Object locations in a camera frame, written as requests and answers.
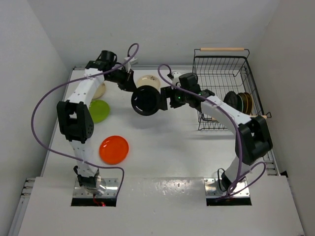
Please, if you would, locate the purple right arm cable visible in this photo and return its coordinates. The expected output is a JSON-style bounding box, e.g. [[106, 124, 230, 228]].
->
[[157, 64, 267, 199]]

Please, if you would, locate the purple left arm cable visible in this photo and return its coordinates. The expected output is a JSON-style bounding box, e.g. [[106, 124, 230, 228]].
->
[[31, 43, 140, 197]]

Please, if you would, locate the yellow patterned plate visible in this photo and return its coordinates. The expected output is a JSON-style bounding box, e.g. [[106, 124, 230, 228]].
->
[[245, 92, 253, 115], [238, 92, 249, 114]]

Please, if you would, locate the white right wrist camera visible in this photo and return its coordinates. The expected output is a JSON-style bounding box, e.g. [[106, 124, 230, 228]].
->
[[167, 71, 182, 87]]

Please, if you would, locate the blue floral plate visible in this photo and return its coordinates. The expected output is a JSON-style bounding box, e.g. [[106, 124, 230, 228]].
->
[[236, 94, 243, 112]]

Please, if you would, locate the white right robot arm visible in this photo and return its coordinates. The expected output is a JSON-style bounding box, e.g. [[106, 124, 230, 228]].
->
[[163, 72, 273, 193]]

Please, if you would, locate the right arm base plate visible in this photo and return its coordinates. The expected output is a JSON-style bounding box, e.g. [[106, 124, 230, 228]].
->
[[204, 178, 250, 199]]

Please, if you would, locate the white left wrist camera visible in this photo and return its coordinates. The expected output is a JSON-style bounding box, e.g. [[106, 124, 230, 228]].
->
[[124, 57, 138, 66]]

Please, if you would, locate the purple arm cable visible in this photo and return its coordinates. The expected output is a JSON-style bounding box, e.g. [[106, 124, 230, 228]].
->
[[31, 43, 140, 197], [157, 64, 267, 199]]

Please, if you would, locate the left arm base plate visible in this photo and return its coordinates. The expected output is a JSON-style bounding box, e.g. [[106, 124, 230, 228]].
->
[[72, 178, 119, 199]]

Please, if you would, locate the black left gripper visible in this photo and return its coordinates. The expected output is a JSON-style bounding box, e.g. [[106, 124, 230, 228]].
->
[[105, 66, 137, 92]]

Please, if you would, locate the glossy black plate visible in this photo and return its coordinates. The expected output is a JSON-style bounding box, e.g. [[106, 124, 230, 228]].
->
[[131, 85, 160, 116]]

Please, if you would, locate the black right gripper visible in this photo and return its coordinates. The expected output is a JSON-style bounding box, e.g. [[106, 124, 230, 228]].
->
[[158, 84, 190, 110]]

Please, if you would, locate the green plate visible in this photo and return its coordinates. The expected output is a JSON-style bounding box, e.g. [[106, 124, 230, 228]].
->
[[89, 100, 110, 123]]

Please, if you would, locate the black wire dish rack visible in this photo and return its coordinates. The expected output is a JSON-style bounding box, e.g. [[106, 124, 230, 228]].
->
[[192, 47, 272, 118]]

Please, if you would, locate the cream plate with black mark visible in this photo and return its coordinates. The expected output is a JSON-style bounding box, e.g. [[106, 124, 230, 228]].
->
[[136, 75, 160, 90]]

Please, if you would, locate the matte black plate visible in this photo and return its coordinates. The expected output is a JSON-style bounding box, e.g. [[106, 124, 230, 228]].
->
[[223, 91, 238, 109]]

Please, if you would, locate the orange plate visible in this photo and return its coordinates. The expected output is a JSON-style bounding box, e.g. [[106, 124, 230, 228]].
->
[[99, 136, 129, 165]]

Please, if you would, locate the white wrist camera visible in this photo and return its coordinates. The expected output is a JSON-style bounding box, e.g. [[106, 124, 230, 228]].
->
[[124, 57, 138, 66], [167, 71, 182, 87]]

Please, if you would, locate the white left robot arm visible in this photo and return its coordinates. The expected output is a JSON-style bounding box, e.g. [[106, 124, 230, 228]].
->
[[57, 51, 136, 196]]

